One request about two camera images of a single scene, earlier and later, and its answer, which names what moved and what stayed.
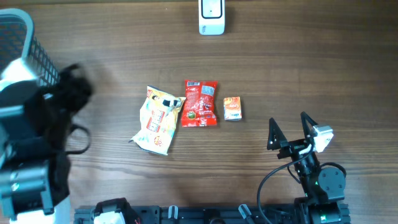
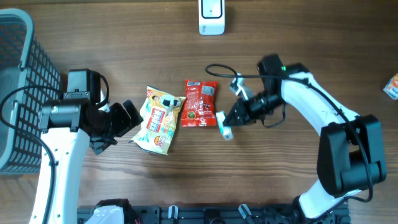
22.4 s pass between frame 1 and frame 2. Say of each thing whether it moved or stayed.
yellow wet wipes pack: stayed
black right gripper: moved
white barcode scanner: stayed
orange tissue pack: moved
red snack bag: stayed
